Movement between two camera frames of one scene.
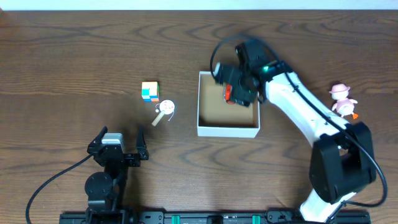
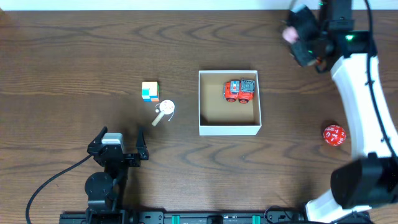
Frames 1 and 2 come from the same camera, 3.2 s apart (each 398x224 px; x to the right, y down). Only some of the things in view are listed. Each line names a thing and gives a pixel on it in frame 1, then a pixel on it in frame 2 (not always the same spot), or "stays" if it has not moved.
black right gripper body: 244,90 → 306,51
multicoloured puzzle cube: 150,91 stays
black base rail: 157,217 stays
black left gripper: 129,156 stays
